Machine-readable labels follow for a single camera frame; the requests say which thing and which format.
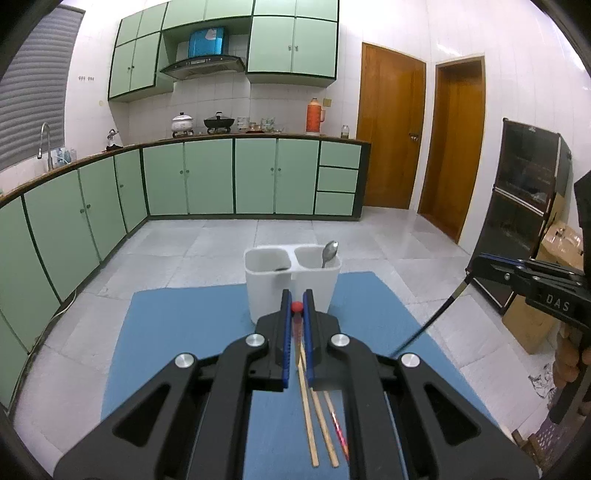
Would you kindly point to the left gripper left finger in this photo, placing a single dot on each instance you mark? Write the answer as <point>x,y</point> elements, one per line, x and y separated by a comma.
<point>283,337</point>

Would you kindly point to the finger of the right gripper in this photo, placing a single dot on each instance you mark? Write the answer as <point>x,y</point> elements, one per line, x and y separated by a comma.
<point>493,268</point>

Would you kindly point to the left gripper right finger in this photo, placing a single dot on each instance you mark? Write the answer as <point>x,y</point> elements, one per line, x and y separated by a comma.
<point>312,338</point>

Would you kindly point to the black chopstick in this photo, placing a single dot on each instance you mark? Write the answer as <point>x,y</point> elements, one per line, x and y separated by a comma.
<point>446,305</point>

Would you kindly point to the plain wooden chopstick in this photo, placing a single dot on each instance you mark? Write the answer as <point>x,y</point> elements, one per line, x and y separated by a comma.
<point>309,429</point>
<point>333,457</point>

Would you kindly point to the red-tipped wooden chopstick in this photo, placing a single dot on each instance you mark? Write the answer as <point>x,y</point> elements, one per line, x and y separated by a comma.
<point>297,311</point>

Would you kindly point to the green lower kitchen cabinets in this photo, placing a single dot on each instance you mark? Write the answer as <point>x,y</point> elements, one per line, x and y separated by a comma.
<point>58,230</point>

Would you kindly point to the green kitchen cabinets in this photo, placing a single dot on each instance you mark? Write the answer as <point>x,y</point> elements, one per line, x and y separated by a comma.
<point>293,42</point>
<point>58,230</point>

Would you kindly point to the green upper kitchen cabinets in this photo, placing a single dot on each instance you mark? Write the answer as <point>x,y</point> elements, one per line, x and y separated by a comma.
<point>293,42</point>

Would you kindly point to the right hand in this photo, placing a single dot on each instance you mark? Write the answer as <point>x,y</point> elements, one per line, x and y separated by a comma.
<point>567,358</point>

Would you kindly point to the cardboard box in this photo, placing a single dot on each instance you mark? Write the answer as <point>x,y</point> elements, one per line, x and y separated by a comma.
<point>530,321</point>

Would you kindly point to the white two-compartment utensil holder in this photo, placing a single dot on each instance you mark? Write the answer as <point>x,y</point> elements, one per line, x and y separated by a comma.
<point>270,269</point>

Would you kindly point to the metal spoon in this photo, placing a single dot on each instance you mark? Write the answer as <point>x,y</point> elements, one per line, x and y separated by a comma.
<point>329,252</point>

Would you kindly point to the black glass cabinet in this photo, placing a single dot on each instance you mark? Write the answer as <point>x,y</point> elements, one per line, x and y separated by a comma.
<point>529,191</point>

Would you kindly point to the orange thermos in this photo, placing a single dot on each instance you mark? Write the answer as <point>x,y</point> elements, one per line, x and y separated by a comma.
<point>315,117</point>

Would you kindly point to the black wok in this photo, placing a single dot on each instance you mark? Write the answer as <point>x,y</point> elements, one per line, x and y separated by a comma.
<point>218,123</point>

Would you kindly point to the metal kettle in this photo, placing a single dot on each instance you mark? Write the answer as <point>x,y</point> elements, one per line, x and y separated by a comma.
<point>111,140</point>

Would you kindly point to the black range hood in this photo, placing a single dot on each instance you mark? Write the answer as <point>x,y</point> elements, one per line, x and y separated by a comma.
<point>191,52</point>

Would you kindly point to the chrome sink faucet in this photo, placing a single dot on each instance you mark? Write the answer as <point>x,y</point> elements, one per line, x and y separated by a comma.
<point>44,148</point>

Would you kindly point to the grey window blind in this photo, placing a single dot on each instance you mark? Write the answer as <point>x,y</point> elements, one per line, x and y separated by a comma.
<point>33,88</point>

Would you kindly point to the wooden door with handle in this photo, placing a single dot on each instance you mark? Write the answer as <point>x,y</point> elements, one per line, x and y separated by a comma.
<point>391,119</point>

